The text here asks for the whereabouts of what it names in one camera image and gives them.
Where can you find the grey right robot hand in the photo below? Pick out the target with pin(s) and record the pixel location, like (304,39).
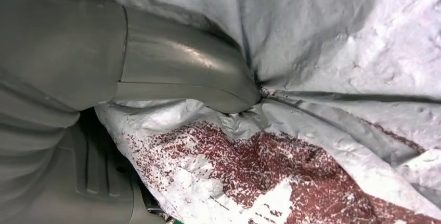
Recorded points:
(69,50)

